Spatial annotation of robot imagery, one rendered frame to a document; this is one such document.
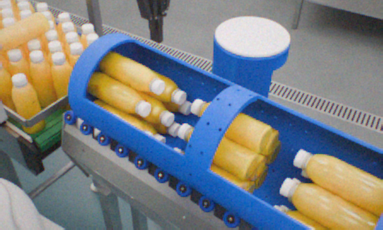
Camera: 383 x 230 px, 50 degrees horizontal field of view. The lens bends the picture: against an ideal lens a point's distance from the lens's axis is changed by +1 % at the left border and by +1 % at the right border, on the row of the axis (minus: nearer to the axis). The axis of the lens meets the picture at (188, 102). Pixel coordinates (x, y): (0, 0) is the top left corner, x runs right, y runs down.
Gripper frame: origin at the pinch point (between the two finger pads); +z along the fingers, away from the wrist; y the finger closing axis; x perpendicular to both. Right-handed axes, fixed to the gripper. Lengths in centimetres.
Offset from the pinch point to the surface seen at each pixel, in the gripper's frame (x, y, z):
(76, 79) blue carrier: 17.4, -13.3, 16.0
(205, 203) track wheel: -25.5, -12.6, 35.3
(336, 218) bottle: -54, -9, 18
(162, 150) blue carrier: -14.3, -15.5, 20.7
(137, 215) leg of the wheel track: 17, 2, 101
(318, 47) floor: 25, 224, 137
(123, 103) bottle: 4.2, -9.6, 20.2
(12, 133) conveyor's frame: 42, -25, 44
